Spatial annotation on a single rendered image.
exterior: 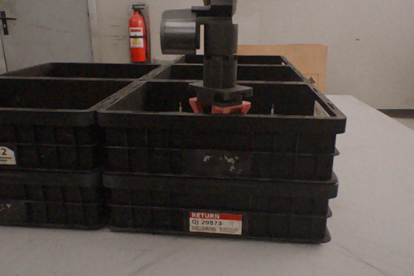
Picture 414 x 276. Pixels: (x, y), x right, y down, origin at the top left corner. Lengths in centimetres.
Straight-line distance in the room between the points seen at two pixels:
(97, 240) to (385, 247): 50
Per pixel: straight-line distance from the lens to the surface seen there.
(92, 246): 67
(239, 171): 58
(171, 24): 59
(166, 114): 56
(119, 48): 391
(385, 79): 426
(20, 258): 68
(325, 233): 68
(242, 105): 59
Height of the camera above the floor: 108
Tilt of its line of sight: 17 degrees down
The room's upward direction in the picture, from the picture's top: straight up
